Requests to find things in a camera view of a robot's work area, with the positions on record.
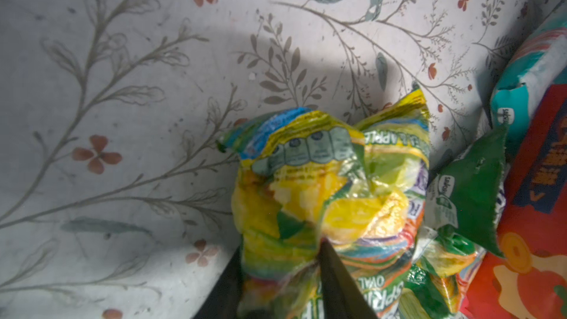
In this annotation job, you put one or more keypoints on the teal white snack packet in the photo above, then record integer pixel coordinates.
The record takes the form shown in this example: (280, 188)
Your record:
(530, 72)

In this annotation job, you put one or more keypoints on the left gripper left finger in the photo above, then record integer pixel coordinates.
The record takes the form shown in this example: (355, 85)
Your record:
(223, 301)

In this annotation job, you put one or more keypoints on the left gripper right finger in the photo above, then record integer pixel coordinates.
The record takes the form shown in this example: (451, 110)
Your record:
(341, 297)

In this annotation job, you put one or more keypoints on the red paper gift bag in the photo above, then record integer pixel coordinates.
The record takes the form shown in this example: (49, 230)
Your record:
(530, 280)

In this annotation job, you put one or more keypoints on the green Fox's candy bag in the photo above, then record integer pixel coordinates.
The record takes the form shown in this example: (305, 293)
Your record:
(305, 178)

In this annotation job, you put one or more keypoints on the green yellow candy bag centre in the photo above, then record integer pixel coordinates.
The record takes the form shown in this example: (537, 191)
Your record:
(463, 207)

